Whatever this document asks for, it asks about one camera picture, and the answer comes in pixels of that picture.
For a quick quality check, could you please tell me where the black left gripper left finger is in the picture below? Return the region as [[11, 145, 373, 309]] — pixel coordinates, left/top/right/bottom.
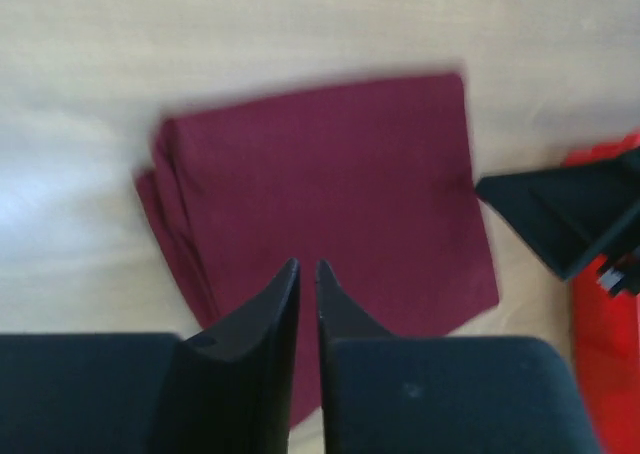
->
[[1, 259, 300, 453]]

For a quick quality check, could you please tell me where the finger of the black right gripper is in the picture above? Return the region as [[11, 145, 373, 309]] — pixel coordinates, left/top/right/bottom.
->
[[475, 148, 639, 280]]

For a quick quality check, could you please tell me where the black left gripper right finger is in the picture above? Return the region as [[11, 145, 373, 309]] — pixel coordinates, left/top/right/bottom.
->
[[316, 261, 602, 453]]

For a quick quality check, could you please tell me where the maroon t shirt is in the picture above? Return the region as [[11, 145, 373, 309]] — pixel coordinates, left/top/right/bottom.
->
[[135, 72, 499, 424]]

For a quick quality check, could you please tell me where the red plastic bin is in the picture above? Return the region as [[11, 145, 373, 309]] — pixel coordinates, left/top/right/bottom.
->
[[559, 129, 640, 454]]

